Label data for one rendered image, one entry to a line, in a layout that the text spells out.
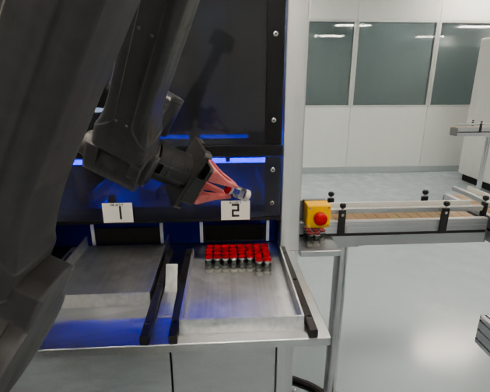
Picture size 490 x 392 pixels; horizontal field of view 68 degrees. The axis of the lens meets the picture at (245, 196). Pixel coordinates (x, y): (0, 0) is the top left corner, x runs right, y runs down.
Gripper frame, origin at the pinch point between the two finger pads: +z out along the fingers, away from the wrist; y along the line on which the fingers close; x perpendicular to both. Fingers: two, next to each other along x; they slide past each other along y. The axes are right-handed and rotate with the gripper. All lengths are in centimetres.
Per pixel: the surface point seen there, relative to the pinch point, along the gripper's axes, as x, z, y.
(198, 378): -18, 45, 76
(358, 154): -365, 417, 10
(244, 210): -30.7, 29.5, 16.9
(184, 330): 2.3, 8.8, 32.1
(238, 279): -13.0, 27.2, 28.2
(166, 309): -6.8, 8.6, 36.2
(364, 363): -25, 147, 72
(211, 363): -18, 46, 69
